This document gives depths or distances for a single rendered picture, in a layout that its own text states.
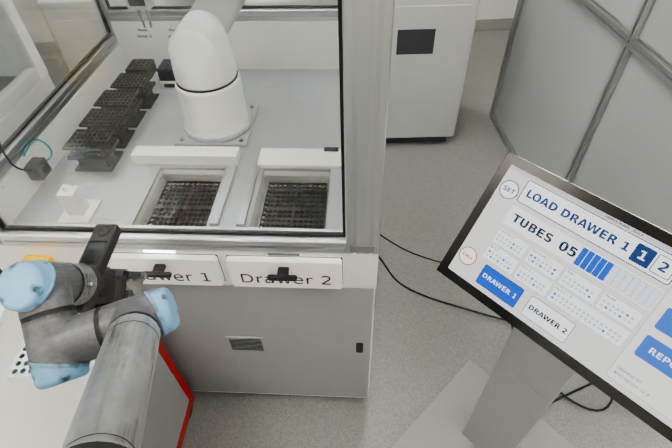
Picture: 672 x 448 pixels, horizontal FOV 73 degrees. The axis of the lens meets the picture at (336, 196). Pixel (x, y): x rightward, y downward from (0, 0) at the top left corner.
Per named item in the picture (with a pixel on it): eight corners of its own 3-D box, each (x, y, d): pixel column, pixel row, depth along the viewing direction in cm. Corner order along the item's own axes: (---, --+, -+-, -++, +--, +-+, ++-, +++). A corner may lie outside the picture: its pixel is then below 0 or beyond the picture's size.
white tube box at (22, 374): (49, 382, 108) (41, 375, 106) (13, 383, 108) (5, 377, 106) (68, 334, 117) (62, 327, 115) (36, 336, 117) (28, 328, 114)
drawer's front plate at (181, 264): (223, 286, 120) (215, 260, 112) (117, 283, 121) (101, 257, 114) (225, 280, 121) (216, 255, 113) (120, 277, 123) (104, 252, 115)
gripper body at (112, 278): (93, 308, 92) (54, 312, 81) (98, 265, 94) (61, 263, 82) (130, 309, 92) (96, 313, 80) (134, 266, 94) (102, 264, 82)
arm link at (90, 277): (45, 261, 78) (91, 262, 78) (62, 262, 82) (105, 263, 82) (39, 306, 77) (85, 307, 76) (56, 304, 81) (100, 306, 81)
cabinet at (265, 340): (371, 406, 176) (380, 289, 120) (114, 396, 181) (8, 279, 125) (370, 224, 244) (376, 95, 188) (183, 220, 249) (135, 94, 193)
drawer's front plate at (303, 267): (342, 289, 118) (341, 263, 111) (233, 286, 120) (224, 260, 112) (342, 283, 119) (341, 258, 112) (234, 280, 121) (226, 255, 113)
